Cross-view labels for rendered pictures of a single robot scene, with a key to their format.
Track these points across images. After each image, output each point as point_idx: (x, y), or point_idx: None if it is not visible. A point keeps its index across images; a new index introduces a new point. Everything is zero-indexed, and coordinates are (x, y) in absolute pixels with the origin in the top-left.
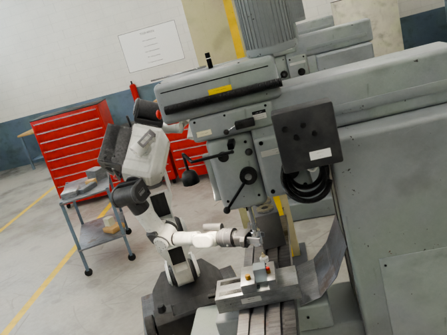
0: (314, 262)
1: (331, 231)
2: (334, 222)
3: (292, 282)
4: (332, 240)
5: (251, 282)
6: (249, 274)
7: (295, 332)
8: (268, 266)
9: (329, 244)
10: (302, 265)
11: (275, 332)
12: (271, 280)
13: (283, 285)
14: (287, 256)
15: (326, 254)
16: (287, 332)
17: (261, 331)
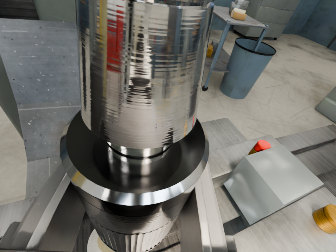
0: (51, 157)
1: (25, 67)
2: (20, 36)
3: (227, 126)
4: (62, 75)
5: (332, 200)
6: (329, 210)
7: (288, 137)
8: (221, 167)
9: (56, 93)
10: (38, 189)
11: (311, 163)
12: (278, 142)
13: (245, 141)
14: (20, 210)
15: (75, 109)
16: (296, 146)
17: (328, 188)
